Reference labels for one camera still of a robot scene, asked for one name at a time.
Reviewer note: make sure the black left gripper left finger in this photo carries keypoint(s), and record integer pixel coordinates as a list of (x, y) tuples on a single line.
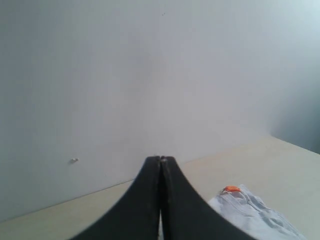
[(136, 215)]

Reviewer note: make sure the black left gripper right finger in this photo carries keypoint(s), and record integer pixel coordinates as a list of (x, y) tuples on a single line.
[(185, 215)]

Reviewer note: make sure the white t-shirt red Chinese lettering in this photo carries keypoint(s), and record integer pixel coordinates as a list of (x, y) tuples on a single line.
[(249, 213)]

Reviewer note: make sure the orange ribbon size tag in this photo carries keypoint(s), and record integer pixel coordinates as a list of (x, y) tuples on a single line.
[(230, 189)]

